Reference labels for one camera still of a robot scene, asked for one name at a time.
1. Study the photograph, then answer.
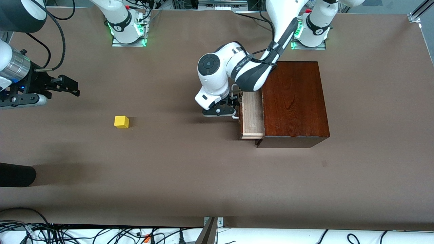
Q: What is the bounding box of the wooden drawer with white handle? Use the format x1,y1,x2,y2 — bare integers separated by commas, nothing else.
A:
232,91,265,140

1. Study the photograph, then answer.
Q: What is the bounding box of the dark brown wooden cabinet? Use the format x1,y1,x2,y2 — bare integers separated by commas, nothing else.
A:
255,61,330,148

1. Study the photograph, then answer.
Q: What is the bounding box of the grey electrical box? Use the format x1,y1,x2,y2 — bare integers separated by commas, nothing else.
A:
198,0,249,11

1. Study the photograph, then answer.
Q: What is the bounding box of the black rounded cylinder object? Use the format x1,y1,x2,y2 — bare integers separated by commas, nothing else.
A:
0,163,37,187

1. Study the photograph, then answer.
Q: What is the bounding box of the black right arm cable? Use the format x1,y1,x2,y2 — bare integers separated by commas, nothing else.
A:
34,0,76,72

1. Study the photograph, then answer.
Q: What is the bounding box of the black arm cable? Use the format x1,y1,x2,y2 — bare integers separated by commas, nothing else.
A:
249,10,282,66
34,0,76,72

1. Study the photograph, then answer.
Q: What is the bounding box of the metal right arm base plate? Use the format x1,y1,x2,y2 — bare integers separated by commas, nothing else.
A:
112,14,147,47

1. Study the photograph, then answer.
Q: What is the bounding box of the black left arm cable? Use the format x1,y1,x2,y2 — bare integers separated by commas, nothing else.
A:
249,10,282,66

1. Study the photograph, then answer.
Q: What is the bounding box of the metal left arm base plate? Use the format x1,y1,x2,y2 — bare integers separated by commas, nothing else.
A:
291,19,327,50

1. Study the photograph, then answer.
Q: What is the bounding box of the black cable on table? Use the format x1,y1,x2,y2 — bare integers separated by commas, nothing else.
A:
236,12,272,24

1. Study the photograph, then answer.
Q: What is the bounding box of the black looped cable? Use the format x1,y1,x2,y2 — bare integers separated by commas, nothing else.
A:
0,207,51,234

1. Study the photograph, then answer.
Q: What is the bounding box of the grey metal bracket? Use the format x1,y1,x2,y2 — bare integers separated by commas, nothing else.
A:
195,217,224,244

